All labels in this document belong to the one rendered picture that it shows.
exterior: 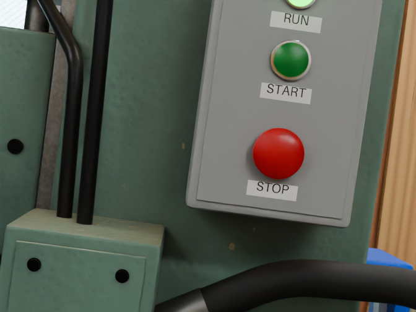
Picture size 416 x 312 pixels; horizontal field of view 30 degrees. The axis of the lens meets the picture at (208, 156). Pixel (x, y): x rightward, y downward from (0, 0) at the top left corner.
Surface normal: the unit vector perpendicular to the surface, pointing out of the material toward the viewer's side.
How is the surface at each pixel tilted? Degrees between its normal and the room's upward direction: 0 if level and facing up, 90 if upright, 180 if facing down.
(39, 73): 90
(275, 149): 90
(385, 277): 52
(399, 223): 87
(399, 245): 87
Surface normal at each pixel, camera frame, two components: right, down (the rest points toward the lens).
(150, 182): 0.02, 0.06
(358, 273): 0.11, -0.56
